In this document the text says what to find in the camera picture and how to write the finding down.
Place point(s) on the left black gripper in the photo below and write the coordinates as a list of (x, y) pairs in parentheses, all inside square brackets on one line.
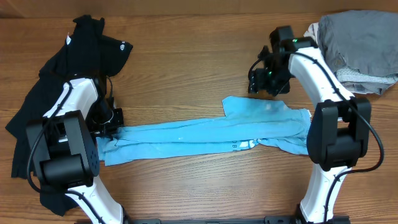
[(109, 130)]

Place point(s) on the light blue printed t-shirt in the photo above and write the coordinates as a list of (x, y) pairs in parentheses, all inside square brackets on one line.
[(246, 123)]

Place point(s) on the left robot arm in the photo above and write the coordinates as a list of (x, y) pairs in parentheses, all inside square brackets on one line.
[(64, 153)]

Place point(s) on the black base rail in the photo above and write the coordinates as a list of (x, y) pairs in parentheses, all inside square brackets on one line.
[(214, 221)]

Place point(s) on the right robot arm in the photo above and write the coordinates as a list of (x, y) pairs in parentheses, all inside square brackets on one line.
[(338, 135)]

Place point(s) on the grey folded garment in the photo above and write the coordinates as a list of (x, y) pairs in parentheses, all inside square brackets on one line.
[(362, 40)]

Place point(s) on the beige folded garment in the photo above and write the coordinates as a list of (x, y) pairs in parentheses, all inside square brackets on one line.
[(312, 31)]

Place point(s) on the black t-shirt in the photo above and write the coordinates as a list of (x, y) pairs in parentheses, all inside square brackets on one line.
[(86, 52)]

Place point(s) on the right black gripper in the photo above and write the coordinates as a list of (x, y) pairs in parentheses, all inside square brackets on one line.
[(258, 82)]

